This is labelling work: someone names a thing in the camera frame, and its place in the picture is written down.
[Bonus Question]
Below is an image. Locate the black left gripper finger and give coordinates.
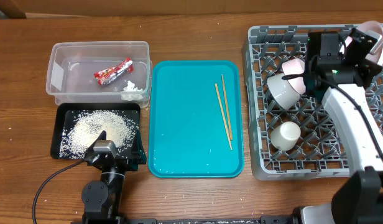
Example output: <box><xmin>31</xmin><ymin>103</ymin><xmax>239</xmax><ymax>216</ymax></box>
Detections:
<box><xmin>131</xmin><ymin>130</ymin><xmax>146</xmax><ymax>159</ymax></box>
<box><xmin>84</xmin><ymin>129</ymin><xmax>108</xmax><ymax>156</ymax></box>

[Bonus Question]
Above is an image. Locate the white rice pile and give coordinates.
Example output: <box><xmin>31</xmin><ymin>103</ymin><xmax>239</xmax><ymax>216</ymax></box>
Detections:
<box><xmin>58</xmin><ymin>110</ymin><xmax>139</xmax><ymax>159</ymax></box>

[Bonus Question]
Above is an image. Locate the pink plate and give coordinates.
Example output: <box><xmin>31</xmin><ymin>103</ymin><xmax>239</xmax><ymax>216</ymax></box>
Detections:
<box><xmin>355</xmin><ymin>21</ymin><xmax>383</xmax><ymax>67</ymax></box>

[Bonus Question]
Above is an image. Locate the white tissue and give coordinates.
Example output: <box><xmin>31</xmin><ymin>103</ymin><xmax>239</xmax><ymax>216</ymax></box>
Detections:
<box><xmin>121</xmin><ymin>81</ymin><xmax>143</xmax><ymax>101</ymax></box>

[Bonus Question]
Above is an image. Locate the red snack wrapper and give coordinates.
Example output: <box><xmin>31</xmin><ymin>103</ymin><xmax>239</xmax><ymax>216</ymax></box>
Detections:
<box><xmin>94</xmin><ymin>58</ymin><xmax>133</xmax><ymax>85</ymax></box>

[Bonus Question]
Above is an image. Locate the grey small bowl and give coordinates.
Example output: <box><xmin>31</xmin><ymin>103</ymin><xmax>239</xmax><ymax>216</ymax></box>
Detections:
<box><xmin>267</xmin><ymin>73</ymin><xmax>300</xmax><ymax>110</ymax></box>

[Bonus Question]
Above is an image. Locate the wooden chopstick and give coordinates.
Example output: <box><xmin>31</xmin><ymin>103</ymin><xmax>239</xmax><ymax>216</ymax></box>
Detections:
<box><xmin>221</xmin><ymin>74</ymin><xmax>233</xmax><ymax>141</ymax></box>
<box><xmin>215</xmin><ymin>83</ymin><xmax>233</xmax><ymax>151</ymax></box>

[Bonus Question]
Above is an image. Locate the white cup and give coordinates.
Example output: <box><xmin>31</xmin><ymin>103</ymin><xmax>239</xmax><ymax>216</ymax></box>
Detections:
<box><xmin>270</xmin><ymin>121</ymin><xmax>301</xmax><ymax>151</ymax></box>

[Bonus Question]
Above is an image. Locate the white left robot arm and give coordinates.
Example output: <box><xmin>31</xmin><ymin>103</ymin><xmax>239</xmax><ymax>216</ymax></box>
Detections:
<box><xmin>81</xmin><ymin>131</ymin><xmax>147</xmax><ymax>224</ymax></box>

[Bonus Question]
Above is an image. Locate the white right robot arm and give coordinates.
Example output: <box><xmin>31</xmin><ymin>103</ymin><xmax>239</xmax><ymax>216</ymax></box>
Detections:
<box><xmin>299</xmin><ymin>28</ymin><xmax>383</xmax><ymax>223</ymax></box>

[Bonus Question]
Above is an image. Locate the grey dishwasher rack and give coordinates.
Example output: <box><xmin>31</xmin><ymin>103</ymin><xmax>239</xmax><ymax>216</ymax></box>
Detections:
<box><xmin>242</xmin><ymin>23</ymin><xmax>383</xmax><ymax>180</ymax></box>

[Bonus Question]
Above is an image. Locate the black plastic tray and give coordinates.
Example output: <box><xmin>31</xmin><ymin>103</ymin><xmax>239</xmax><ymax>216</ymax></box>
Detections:
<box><xmin>50</xmin><ymin>103</ymin><xmax>141</xmax><ymax>159</ymax></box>

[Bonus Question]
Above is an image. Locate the teal plastic tray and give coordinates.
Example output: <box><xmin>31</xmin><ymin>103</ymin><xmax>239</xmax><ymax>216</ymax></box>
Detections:
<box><xmin>148</xmin><ymin>60</ymin><xmax>244</xmax><ymax>178</ymax></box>

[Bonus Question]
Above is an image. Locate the clear plastic bin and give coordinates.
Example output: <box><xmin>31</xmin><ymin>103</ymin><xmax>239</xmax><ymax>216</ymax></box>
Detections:
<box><xmin>46</xmin><ymin>41</ymin><xmax>152</xmax><ymax>108</ymax></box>

